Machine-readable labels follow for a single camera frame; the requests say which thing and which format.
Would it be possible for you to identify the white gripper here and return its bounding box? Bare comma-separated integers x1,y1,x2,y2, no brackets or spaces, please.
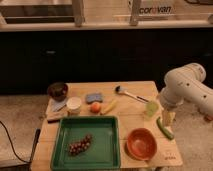
159,88,177,126

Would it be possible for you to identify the yellow banana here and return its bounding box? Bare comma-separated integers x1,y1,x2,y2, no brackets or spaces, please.
101,100,117,115

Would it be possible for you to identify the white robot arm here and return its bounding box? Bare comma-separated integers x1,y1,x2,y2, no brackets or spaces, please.
159,63,213,122

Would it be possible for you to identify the red bowl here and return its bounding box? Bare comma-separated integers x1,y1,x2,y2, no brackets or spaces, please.
126,128,157,161

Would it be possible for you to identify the dark brown bowl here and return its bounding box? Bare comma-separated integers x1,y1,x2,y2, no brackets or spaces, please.
47,82,68,102

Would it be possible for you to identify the green cucumber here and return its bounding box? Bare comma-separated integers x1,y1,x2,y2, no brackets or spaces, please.
156,117,174,140

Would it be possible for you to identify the light green cup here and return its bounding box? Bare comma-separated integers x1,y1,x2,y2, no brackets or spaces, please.
145,101,159,117

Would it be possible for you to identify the wooden table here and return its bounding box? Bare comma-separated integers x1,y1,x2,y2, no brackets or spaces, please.
31,82,183,171

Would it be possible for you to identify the orange peach fruit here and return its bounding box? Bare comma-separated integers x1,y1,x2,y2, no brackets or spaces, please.
90,102,101,113

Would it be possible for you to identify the blue sponge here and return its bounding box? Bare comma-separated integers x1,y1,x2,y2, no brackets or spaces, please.
85,93,103,104

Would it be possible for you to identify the green tray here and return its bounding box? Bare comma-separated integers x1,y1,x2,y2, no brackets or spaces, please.
50,116,120,171

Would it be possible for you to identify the white cup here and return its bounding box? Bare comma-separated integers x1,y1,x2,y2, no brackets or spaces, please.
66,97,82,115

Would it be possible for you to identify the dark grape bunch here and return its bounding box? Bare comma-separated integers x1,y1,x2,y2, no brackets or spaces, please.
68,134,92,156

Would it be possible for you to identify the grey cloth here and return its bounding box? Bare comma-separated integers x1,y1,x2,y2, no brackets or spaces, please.
51,98,67,112

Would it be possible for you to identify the wooden block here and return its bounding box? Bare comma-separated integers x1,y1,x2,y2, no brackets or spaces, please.
47,112,68,122

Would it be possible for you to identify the black cable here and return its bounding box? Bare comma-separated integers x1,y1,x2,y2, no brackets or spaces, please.
0,120,32,165

